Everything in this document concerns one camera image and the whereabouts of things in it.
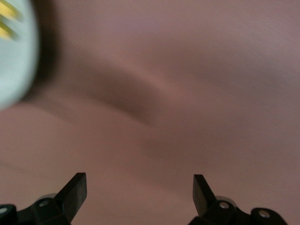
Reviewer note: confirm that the brown table cover sheet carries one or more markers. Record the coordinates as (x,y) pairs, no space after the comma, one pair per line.
(187,70)

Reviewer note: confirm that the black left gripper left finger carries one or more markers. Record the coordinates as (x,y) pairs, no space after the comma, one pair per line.
(70,201)

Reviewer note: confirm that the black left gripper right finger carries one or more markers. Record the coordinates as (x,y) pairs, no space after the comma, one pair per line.
(206,206)

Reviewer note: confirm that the light green plate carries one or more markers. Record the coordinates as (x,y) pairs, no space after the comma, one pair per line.
(16,70)

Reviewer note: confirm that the yellow foam letter H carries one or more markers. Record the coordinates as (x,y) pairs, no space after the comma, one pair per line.
(5,10)

